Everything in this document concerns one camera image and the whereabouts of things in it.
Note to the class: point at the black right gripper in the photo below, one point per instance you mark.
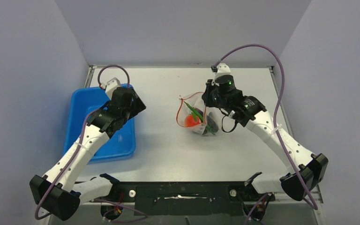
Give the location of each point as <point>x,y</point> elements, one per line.
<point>206,96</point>

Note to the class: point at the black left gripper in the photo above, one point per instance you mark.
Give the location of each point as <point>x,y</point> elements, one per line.
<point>137,107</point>

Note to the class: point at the green toy chili pepper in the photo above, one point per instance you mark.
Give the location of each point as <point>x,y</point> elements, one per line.
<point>195,112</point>

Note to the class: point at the clear zip top bag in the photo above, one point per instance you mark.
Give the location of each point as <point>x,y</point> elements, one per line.
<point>195,100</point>

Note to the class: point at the red yellow toy peach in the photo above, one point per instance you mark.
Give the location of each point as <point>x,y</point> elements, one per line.
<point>191,120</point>

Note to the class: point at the purple toy eggplant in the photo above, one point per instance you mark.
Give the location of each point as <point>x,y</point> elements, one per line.
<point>201,112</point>

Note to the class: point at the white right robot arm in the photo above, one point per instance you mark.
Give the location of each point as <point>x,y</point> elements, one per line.
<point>305,170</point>

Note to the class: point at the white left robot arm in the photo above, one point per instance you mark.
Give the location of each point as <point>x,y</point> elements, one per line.
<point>56,192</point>

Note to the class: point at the blue plastic bin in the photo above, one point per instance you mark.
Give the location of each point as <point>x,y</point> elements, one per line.
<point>123,143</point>

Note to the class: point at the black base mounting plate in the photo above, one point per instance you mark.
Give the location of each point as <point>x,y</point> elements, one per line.
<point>186,198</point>

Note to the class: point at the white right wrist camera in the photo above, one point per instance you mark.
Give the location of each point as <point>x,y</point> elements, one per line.
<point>219,70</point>

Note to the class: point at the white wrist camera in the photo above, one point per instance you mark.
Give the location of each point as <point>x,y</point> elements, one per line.
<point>219,70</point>
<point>110,86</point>

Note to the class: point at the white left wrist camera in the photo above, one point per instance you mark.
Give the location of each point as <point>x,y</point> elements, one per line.
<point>110,86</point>

